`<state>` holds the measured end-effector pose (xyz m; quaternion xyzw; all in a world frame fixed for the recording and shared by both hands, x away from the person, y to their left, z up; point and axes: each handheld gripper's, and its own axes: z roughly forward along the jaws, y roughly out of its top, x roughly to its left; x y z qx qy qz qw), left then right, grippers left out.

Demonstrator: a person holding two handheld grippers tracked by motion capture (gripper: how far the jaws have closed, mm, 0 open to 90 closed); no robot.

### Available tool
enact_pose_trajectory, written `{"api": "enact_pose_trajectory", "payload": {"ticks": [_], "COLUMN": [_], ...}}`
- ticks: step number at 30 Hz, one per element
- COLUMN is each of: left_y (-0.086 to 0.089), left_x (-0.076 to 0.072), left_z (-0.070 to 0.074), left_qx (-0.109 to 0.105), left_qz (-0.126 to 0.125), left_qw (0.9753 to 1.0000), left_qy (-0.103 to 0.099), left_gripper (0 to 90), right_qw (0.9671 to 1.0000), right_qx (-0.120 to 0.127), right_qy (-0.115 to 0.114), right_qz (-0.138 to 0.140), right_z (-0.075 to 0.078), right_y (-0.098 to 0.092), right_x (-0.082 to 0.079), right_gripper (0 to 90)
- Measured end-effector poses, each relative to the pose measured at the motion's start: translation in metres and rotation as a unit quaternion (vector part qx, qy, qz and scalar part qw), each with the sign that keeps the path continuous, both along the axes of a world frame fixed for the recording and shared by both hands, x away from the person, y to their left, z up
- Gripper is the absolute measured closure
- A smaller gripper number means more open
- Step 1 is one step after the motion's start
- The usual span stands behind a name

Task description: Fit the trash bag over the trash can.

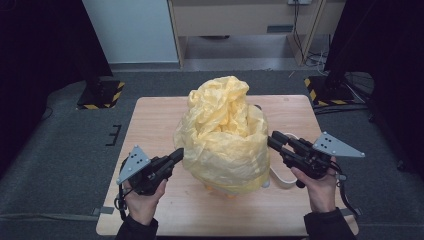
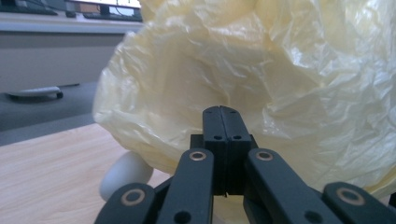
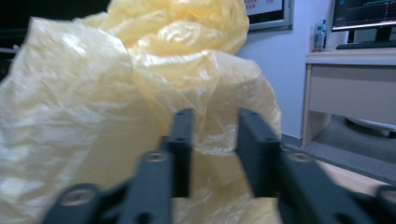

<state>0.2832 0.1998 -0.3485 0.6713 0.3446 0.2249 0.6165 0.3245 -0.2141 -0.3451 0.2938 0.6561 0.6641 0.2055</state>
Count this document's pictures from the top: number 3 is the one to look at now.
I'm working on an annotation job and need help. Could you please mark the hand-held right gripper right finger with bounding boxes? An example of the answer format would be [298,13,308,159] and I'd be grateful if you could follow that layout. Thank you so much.
[235,107,375,224]

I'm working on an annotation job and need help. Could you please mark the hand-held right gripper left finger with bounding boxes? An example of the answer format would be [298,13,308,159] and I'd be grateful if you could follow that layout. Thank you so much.
[120,107,194,224]

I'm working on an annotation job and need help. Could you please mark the yellow plastic bag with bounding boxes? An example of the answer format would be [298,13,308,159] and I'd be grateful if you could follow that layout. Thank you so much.
[0,0,283,224]

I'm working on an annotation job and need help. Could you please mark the pale chair base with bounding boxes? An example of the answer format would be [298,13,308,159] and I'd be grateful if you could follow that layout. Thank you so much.
[345,116,396,139]

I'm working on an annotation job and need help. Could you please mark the beige office desk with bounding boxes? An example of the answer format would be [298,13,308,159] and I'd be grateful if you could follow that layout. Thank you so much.
[300,47,396,147]

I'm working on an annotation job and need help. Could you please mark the clear plastic bottle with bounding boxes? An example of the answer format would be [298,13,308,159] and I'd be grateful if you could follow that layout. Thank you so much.
[313,19,329,53]

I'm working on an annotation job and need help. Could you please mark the black keyboard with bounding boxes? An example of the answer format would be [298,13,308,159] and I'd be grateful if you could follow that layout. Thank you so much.
[335,39,396,50]

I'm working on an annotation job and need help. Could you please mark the dark-screen monitor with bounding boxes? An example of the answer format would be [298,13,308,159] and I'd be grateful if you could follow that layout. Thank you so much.
[331,0,396,44]

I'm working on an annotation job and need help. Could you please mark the framed wall board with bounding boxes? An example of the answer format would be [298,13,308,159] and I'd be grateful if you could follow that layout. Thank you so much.
[243,0,295,32]

